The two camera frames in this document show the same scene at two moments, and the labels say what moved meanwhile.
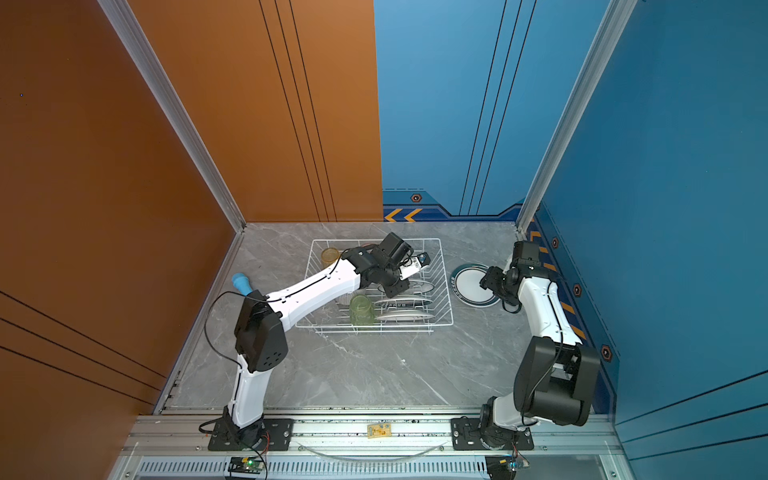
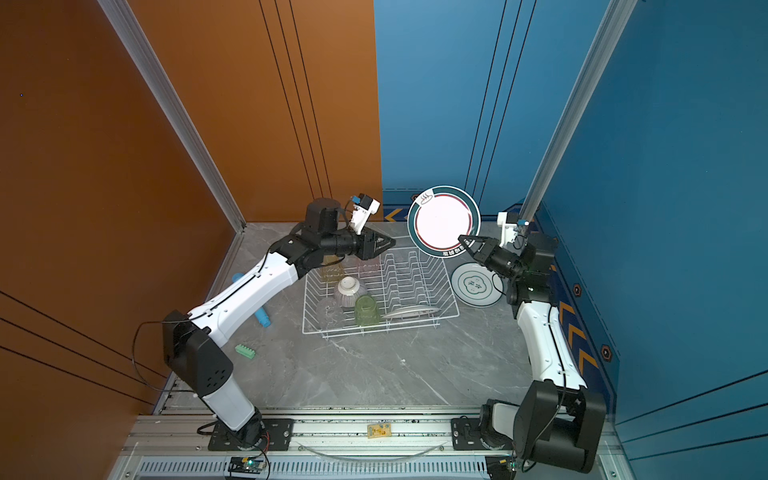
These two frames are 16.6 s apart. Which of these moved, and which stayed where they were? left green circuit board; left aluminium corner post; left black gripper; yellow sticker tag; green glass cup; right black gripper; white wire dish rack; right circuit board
Moved: left black gripper; right black gripper
Stayed: right circuit board; green glass cup; white wire dish rack; left green circuit board; left aluminium corner post; yellow sticker tag
